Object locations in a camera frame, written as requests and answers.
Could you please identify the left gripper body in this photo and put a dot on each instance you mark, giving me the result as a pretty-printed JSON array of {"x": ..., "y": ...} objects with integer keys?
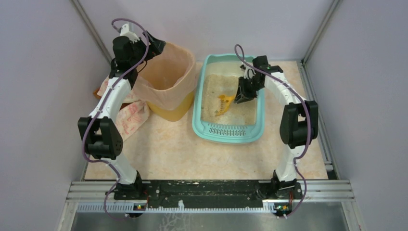
[{"x": 156, "y": 44}]

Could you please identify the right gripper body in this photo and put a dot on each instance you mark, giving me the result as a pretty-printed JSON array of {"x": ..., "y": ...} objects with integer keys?
[{"x": 248, "y": 86}]

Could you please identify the yellow litter scoop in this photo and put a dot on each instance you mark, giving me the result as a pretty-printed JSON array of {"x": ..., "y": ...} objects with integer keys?
[{"x": 225, "y": 102}]

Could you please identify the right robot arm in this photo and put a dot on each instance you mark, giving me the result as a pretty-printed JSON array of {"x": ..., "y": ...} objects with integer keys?
[{"x": 299, "y": 122}]

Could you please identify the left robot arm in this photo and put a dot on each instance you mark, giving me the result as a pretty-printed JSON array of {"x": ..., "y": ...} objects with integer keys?
[{"x": 101, "y": 139}]

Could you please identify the cat litter sand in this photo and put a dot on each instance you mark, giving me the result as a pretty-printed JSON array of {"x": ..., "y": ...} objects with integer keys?
[{"x": 237, "y": 114}]

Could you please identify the teal litter box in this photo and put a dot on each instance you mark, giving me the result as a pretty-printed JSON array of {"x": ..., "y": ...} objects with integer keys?
[{"x": 226, "y": 65}]

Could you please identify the orange plastic bin liner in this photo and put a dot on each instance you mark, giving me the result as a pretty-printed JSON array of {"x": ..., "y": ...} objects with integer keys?
[{"x": 168, "y": 77}]

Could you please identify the yellow trash bin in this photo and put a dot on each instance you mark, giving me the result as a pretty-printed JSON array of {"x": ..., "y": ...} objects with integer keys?
[{"x": 177, "y": 113}]

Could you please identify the pink patterned cloth bag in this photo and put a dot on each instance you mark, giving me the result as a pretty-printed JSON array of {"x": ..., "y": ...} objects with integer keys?
[{"x": 123, "y": 105}]

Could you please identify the brown wooden tray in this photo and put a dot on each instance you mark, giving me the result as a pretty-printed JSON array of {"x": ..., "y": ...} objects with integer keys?
[{"x": 95, "y": 94}]

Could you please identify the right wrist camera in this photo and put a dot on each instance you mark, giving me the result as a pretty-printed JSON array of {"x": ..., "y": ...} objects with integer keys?
[{"x": 248, "y": 72}]

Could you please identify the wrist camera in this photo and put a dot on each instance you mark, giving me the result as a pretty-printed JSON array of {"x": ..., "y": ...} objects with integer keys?
[
  {"x": 248, "y": 72},
  {"x": 126, "y": 30}
]

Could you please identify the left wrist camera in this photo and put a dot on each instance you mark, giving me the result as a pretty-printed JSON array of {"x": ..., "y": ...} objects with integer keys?
[{"x": 126, "y": 30}]

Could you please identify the aluminium frame rail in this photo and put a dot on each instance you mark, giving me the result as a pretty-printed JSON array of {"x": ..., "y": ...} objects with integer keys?
[{"x": 94, "y": 196}]

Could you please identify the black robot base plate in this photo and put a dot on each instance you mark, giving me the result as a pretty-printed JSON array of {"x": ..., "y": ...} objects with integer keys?
[{"x": 206, "y": 194}]

